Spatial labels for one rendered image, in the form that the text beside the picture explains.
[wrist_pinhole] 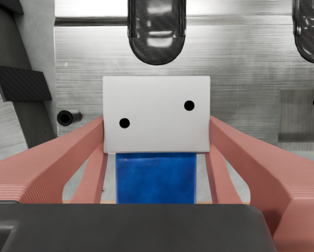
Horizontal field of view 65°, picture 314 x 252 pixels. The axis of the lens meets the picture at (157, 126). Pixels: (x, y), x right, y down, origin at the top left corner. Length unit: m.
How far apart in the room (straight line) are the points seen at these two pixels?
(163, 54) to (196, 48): 0.02
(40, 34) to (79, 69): 0.12
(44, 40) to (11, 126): 0.10
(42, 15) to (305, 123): 0.26
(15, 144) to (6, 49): 0.09
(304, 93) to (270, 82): 0.05
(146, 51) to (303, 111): 0.13
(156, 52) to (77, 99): 0.06
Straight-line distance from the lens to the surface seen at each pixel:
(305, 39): 0.20
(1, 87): 0.23
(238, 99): 0.18
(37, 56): 0.29
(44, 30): 0.29
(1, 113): 0.24
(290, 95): 0.22
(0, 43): 0.26
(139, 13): 0.19
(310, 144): 0.21
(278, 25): 0.19
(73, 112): 0.17
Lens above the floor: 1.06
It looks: 85 degrees down
